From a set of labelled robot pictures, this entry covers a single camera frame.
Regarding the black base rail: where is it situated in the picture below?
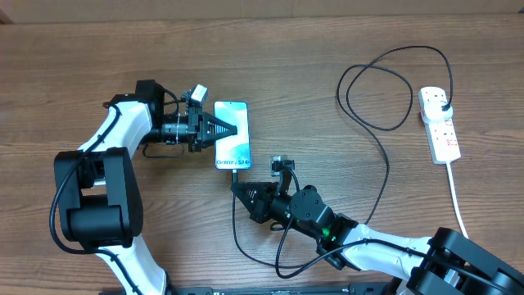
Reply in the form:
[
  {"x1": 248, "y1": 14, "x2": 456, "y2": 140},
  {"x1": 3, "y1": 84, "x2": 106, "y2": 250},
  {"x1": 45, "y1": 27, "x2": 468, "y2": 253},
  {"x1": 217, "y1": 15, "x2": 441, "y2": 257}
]
[{"x1": 176, "y1": 282, "x2": 389, "y2": 295}]

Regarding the white power strip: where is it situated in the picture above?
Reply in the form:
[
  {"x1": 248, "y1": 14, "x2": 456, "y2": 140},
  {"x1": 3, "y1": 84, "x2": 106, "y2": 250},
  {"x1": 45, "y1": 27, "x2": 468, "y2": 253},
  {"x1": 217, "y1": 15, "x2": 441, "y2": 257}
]
[{"x1": 418, "y1": 85, "x2": 463, "y2": 166}]

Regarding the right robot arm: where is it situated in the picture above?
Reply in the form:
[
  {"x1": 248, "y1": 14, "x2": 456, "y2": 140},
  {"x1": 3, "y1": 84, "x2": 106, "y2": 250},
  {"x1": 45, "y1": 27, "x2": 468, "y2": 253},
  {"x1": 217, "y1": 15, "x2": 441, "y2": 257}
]
[{"x1": 231, "y1": 182, "x2": 523, "y2": 294}]

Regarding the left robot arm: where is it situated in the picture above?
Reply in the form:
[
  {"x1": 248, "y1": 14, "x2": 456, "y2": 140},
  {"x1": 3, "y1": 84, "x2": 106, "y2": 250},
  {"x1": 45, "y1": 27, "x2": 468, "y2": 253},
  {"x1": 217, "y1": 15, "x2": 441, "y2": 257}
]
[{"x1": 48, "y1": 79, "x2": 237, "y2": 294}]

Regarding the white charger plug adapter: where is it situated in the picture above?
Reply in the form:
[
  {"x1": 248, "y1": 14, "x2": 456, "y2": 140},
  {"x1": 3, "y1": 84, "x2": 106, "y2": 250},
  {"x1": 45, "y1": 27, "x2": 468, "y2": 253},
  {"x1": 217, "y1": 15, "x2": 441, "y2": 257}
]
[{"x1": 421, "y1": 100, "x2": 454, "y2": 124}]

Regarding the black USB charging cable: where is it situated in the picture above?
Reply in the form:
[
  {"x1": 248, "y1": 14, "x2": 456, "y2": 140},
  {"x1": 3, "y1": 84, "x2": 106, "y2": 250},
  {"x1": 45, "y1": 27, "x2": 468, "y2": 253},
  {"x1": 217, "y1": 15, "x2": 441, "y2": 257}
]
[{"x1": 231, "y1": 45, "x2": 454, "y2": 270}]

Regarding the Samsung Galaxy smartphone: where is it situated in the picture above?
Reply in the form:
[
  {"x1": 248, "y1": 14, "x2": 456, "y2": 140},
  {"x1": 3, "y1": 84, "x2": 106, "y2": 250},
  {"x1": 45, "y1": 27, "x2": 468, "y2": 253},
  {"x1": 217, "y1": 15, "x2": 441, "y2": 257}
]
[{"x1": 214, "y1": 101, "x2": 251, "y2": 170}]

